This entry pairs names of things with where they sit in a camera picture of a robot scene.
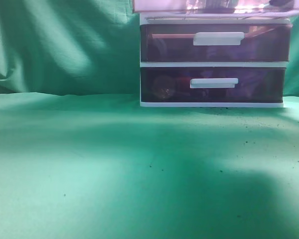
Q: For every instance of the white plastic drawer cabinet frame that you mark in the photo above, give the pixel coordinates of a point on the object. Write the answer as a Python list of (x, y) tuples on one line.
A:
[(144, 19)]

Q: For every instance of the translucent red drawer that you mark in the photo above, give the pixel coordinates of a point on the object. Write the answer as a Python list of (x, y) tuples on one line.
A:
[(253, 42), (173, 85), (218, 8)]

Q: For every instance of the green cloth backdrop and cover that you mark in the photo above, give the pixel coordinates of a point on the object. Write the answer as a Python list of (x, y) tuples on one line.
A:
[(81, 159)]

